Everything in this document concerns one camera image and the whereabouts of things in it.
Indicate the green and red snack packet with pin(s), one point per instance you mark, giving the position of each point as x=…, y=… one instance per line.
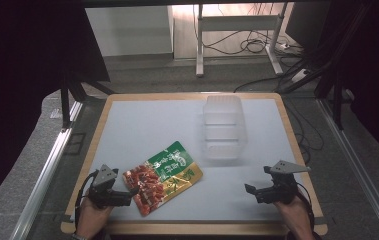
x=162, y=178

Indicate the black curtain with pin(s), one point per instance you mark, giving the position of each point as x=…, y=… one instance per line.
x=20, y=66
x=373, y=66

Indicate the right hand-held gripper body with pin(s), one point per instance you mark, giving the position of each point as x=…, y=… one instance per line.
x=283, y=181

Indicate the white power strip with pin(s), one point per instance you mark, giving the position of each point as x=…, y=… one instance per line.
x=299, y=75

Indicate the wrist watch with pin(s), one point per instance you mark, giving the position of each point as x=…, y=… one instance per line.
x=78, y=237

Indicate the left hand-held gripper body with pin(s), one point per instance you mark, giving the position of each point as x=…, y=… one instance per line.
x=104, y=176

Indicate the person's right hand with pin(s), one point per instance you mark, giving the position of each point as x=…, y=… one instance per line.
x=295, y=215

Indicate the aluminium rail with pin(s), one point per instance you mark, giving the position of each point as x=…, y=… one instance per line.
x=360, y=166
x=43, y=173

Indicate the white cabinet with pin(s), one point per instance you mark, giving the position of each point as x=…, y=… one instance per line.
x=128, y=31

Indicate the white metal stand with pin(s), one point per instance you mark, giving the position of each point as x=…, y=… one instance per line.
x=240, y=23

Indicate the black metal stand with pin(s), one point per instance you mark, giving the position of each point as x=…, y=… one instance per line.
x=68, y=96
x=335, y=96

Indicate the clear plastic container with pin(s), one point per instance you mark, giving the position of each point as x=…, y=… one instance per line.
x=224, y=128

